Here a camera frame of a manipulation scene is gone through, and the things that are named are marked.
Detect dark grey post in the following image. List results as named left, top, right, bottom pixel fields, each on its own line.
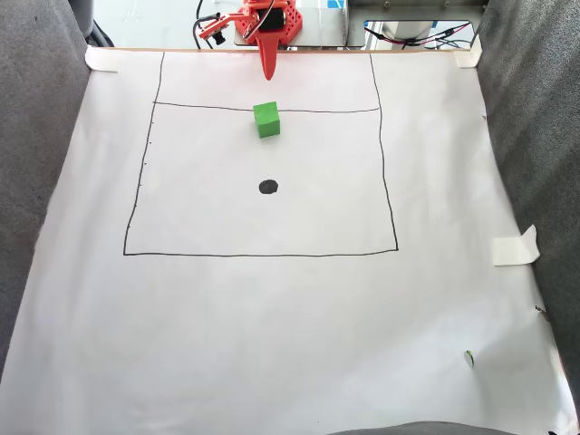
left=70, top=0, right=114, bottom=48

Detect orange gripper camera mount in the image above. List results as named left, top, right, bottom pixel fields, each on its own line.
left=198, top=13, right=237, bottom=46

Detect white tape piece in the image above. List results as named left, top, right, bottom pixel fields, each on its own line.
left=454, top=34, right=482, bottom=69
left=491, top=224, right=541, bottom=267
left=84, top=44, right=120, bottom=73

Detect red and black cables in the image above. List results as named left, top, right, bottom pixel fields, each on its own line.
left=364, top=22, right=475, bottom=50

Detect grey fabric panel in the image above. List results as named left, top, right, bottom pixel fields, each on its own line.
left=475, top=0, right=580, bottom=409
left=0, top=0, right=92, bottom=382

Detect white round device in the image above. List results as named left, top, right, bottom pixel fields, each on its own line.
left=380, top=20, right=434, bottom=43

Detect green block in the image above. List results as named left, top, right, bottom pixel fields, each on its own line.
left=252, top=101, right=281, bottom=139

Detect black camera cable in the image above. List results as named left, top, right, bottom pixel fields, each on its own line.
left=192, top=0, right=223, bottom=49

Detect metal base plate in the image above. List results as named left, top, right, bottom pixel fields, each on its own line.
left=234, top=6, right=348, bottom=49

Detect metal frame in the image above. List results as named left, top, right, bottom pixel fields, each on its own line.
left=346, top=0, right=488, bottom=50

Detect white paper sheet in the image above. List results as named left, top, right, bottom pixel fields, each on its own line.
left=0, top=47, right=579, bottom=435

